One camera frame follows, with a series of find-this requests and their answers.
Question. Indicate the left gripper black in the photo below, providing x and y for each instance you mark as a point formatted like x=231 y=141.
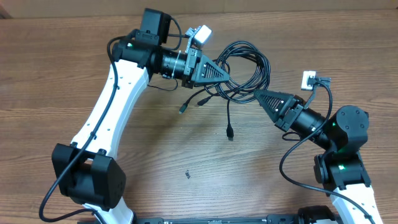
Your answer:
x=199 y=61

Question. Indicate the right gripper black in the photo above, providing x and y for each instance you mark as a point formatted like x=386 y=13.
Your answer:
x=289 y=113

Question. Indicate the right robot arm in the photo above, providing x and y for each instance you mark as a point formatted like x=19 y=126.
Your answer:
x=340 y=170

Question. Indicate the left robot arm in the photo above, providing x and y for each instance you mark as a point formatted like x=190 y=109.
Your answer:
x=86 y=169

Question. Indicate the small black debris piece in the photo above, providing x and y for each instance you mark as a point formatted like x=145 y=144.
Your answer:
x=187 y=174

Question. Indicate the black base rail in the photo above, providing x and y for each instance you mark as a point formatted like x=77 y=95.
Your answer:
x=214 y=221

